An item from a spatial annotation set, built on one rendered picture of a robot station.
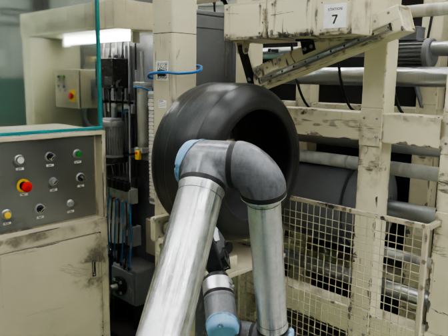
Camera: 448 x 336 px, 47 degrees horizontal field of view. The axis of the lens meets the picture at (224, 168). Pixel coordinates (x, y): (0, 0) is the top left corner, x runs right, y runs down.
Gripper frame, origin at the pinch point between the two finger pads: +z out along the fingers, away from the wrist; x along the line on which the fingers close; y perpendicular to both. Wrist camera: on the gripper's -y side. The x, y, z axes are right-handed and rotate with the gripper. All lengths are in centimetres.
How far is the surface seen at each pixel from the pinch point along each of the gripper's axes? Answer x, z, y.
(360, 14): 68, 51, -22
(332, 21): 58, 52, -22
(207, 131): 8.1, 22.8, -17.8
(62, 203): -62, 38, 7
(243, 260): 1.8, 7.2, 35.8
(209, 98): 11.2, 36.0, -20.1
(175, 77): -3, 63, -14
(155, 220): -26.3, 24.2, 18.1
